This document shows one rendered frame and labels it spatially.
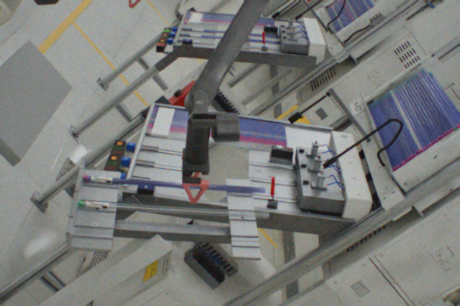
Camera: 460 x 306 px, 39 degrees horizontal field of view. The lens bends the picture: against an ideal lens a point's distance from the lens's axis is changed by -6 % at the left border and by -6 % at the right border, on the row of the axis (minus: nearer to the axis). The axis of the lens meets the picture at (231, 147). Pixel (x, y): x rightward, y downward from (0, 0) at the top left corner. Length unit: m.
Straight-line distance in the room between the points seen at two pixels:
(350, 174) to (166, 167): 0.60
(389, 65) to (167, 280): 1.76
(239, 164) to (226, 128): 1.96
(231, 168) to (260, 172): 1.34
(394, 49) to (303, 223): 1.56
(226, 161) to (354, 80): 0.80
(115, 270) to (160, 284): 0.34
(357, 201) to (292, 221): 0.21
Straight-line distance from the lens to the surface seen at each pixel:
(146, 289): 2.24
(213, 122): 1.64
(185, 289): 2.23
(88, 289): 1.96
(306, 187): 2.10
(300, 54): 3.38
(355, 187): 2.13
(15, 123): 2.05
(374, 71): 3.44
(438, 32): 5.30
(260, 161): 2.34
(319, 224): 2.07
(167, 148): 2.34
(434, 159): 2.00
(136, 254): 1.86
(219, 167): 3.60
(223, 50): 1.68
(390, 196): 2.02
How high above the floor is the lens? 1.63
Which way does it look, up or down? 17 degrees down
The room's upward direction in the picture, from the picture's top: 55 degrees clockwise
